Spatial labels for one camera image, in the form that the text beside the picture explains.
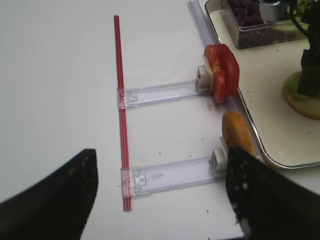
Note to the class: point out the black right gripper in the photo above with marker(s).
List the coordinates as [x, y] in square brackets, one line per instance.
[309, 83]

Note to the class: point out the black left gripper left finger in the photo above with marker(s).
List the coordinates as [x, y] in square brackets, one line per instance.
[57, 207]

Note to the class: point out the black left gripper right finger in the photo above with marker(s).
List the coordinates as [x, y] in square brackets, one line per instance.
[267, 205]

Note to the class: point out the green lettuce leaf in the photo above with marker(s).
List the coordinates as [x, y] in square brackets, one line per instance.
[290, 88]

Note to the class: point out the rear red tomato slice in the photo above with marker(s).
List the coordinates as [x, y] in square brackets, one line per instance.
[218, 87]

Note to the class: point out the white pusher block tomato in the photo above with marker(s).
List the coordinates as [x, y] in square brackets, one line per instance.
[204, 76]

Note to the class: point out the clear pusher track tomato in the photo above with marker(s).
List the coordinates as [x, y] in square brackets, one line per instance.
[136, 97]

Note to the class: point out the bottom bun on tray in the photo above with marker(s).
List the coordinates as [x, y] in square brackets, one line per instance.
[308, 108]

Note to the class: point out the silver metal tray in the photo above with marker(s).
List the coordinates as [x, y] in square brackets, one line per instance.
[287, 138]

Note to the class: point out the white pusher block left bun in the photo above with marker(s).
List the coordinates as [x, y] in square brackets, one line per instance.
[219, 159]

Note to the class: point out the upright bun half left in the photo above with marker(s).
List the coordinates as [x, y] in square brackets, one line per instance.
[236, 132]

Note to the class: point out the clear plastic salad box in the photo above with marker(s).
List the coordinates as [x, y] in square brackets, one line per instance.
[277, 26]

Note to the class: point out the clear pusher track left bun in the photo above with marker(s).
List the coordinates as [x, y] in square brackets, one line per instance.
[145, 180]

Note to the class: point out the purple cabbage leaves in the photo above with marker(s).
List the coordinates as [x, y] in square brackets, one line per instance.
[246, 12]

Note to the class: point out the left red rail strip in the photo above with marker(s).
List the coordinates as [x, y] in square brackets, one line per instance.
[125, 163]

